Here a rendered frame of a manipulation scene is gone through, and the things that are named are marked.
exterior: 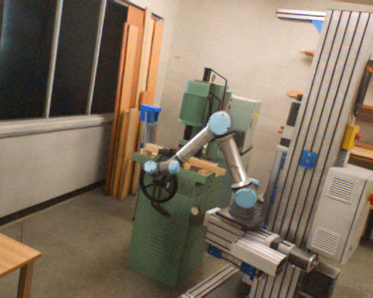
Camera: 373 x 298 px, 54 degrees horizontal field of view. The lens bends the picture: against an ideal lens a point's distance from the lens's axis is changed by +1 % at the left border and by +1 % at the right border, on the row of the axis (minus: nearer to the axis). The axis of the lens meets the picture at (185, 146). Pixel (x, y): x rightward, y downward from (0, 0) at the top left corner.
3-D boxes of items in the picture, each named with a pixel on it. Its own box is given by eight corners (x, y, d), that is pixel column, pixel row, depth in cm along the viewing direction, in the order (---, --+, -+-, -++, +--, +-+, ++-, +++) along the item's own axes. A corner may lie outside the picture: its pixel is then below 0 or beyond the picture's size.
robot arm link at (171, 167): (180, 157, 210) (162, 159, 213) (175, 162, 199) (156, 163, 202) (182, 171, 211) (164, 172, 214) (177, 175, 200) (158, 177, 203)
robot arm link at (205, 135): (224, 105, 211) (165, 158, 224) (222, 106, 200) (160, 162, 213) (238, 120, 210) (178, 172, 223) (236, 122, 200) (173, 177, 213)
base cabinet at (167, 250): (124, 265, 285) (140, 180, 270) (159, 240, 338) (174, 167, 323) (175, 289, 268) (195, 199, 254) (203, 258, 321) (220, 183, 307)
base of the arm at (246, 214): (257, 217, 216) (261, 201, 214) (246, 223, 204) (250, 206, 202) (235, 207, 224) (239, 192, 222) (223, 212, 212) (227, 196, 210)
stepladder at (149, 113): (128, 221, 367) (137, 104, 347) (139, 213, 391) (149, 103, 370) (142, 224, 362) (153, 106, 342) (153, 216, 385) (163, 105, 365)
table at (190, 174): (124, 162, 263) (126, 154, 262) (146, 156, 291) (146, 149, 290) (199, 187, 241) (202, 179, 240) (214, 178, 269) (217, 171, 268)
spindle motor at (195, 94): (174, 121, 263) (182, 79, 256) (184, 120, 279) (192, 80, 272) (195, 128, 256) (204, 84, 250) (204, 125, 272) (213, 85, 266)
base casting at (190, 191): (141, 180, 271) (143, 169, 269) (174, 167, 323) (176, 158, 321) (195, 199, 254) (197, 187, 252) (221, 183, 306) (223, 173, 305)
